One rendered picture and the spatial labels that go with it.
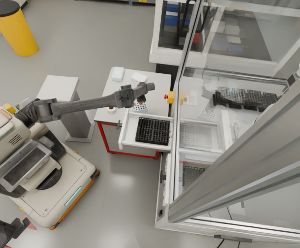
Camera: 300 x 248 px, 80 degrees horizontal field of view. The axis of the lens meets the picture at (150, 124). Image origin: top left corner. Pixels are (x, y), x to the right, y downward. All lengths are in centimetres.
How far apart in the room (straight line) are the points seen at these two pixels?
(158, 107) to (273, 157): 131
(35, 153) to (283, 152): 107
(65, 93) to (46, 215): 101
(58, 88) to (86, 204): 114
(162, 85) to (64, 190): 127
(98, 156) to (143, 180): 58
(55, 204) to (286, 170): 173
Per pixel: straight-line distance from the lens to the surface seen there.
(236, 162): 32
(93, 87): 276
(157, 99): 157
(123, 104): 81
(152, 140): 118
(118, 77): 168
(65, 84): 178
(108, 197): 200
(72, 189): 181
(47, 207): 184
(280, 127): 24
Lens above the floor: 195
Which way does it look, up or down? 58 degrees down
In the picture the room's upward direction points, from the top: 7 degrees clockwise
